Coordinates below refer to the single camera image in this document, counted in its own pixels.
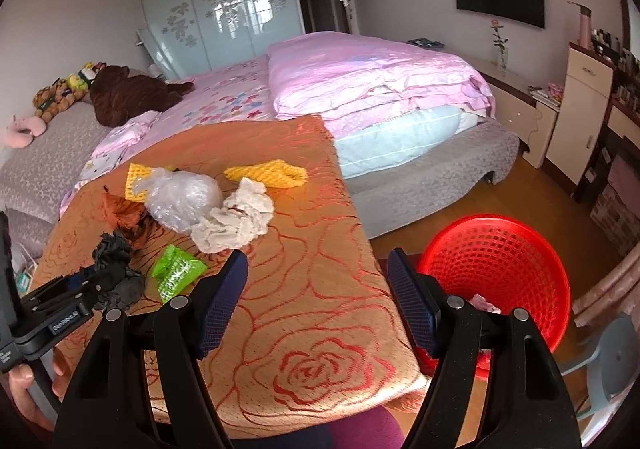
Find black plastic bag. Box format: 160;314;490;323
92;230;145;311

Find white pink plastic wrapper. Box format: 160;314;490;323
469;294;501;315

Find brown paper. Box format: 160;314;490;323
101;186;153;251

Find green snack wrapper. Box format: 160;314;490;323
151;244;207;303

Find yellow knitted cloth with green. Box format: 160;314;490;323
125;163;174;203

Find clear plastic bag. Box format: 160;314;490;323
143;170;222;233

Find beige tissue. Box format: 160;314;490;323
190;178;274;254

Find person's left hand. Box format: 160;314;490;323
6;347;74;432

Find light blue plastic stool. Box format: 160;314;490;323
559;313;639;421

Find red plastic mesh basket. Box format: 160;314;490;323
416;214;570;351

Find pink curtain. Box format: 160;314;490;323
572;243;640;332

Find pink plush toy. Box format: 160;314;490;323
2;116;47;150

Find pink folded clothes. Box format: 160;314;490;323
91;111;160;158

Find orange rose-pattern blanket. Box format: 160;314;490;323
29;114;432;439

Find yellow plush toys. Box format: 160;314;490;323
32;62;106;124

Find brown plush teddy bear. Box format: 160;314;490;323
89;65;195;128

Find grey bed mattress cover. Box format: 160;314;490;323
346;120;520;239

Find white tall cabinet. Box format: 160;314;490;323
542;42;614;192

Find white low tv cabinet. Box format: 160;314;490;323
463;56;558;168

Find white dressing table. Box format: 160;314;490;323
574;96;639;209

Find pink floral bed sheet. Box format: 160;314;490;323
60;56;276;213

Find rose in glass vase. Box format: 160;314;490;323
490;19;509;71

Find pink folded quilt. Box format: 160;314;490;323
266;32;496;138

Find pink thermos bottle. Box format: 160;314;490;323
570;1;592;49

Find glass sliding wardrobe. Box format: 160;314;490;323
138;0;305;80

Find dresser mirror with brown frame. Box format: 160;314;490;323
617;0;634;76

